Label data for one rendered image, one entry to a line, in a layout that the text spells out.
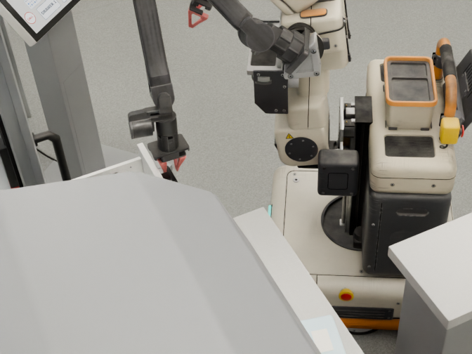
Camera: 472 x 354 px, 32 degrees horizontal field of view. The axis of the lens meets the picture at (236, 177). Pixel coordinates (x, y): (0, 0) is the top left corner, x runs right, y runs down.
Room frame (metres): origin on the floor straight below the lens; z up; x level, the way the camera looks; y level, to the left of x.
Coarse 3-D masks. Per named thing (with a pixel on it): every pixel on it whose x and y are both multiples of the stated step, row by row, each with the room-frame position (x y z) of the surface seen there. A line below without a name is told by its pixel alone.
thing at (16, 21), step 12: (0, 0) 2.32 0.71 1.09; (72, 0) 2.48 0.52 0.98; (0, 12) 2.32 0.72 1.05; (12, 12) 2.31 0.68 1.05; (60, 12) 2.41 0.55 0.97; (12, 24) 2.31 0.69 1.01; (24, 24) 2.30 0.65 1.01; (48, 24) 2.35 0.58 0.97; (24, 36) 2.29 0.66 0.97; (36, 36) 2.28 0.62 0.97
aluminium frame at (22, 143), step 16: (0, 32) 1.09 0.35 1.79; (0, 48) 1.08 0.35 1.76; (0, 64) 1.09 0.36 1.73; (0, 80) 1.08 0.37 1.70; (0, 96) 1.08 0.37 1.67; (16, 96) 1.08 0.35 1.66; (0, 112) 1.08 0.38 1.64; (16, 112) 1.08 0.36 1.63; (0, 128) 1.08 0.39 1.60; (16, 128) 1.08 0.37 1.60; (16, 144) 1.08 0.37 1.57; (32, 144) 1.09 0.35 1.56; (16, 160) 1.07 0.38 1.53; (32, 160) 1.08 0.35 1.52; (16, 176) 1.08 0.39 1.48; (32, 176) 1.09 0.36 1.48
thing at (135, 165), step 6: (126, 162) 1.74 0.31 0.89; (132, 162) 1.74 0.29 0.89; (138, 162) 1.75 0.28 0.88; (108, 168) 1.72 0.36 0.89; (114, 168) 1.72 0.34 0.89; (120, 168) 1.72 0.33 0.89; (126, 168) 1.73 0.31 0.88; (132, 168) 1.74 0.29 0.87; (138, 168) 1.74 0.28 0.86; (90, 174) 1.70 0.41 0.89; (96, 174) 1.70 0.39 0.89; (102, 174) 1.70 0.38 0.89
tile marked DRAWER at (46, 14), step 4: (48, 0) 2.43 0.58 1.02; (52, 0) 2.43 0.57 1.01; (56, 0) 2.44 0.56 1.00; (44, 4) 2.40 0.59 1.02; (48, 4) 2.41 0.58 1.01; (52, 4) 2.42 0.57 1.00; (56, 4) 2.43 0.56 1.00; (60, 4) 2.44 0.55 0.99; (36, 8) 2.37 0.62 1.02; (40, 8) 2.38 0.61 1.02; (44, 8) 2.39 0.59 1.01; (48, 8) 2.40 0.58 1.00; (52, 8) 2.41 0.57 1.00; (56, 8) 2.42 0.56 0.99; (40, 12) 2.37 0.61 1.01; (44, 12) 2.38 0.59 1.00; (48, 12) 2.39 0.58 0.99; (52, 12) 2.39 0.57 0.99; (44, 16) 2.36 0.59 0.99; (48, 16) 2.37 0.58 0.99
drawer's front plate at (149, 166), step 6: (138, 144) 1.77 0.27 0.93; (138, 150) 1.76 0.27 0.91; (144, 150) 1.74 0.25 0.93; (138, 156) 1.78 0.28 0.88; (144, 156) 1.72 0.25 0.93; (144, 162) 1.73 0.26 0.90; (150, 162) 1.69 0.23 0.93; (144, 168) 1.74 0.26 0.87; (150, 168) 1.67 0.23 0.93; (156, 168) 1.67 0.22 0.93; (150, 174) 1.68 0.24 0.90; (156, 174) 1.64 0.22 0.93
